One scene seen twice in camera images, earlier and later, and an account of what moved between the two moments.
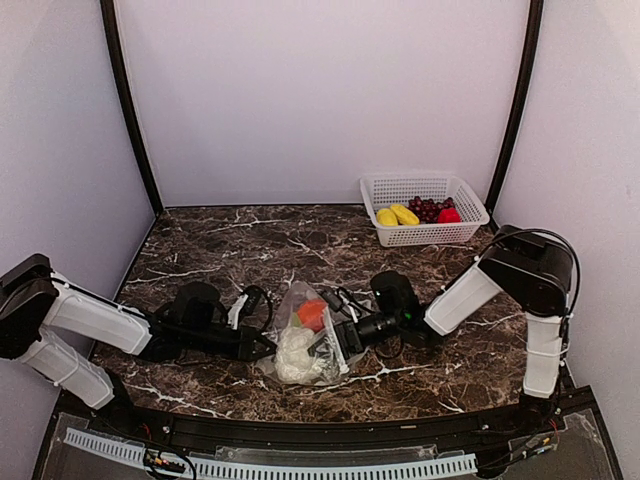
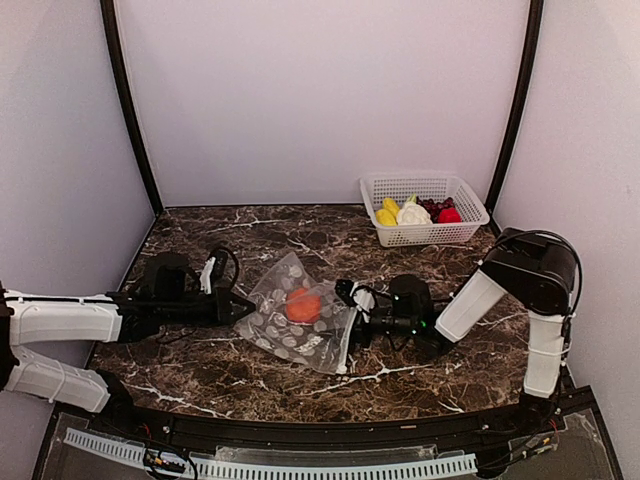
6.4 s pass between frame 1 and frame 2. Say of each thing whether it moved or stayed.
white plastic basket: stayed
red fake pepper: stayed
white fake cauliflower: moved
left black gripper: moved
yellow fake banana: moved
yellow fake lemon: stayed
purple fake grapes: stayed
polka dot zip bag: moved
